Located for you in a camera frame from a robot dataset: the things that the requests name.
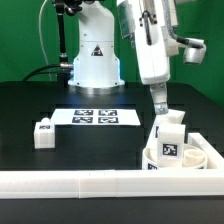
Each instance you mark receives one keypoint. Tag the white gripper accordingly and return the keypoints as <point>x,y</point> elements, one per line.
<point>151,51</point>

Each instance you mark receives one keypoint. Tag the white round stool seat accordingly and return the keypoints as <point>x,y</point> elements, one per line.
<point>193,158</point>

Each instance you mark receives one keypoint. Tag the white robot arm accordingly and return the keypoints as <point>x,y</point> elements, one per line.
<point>96,68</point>

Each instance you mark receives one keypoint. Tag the white marker sheet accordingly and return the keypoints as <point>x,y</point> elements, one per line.
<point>127,117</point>

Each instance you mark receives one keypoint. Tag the white L-shaped fence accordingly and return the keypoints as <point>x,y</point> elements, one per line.
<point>111,183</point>

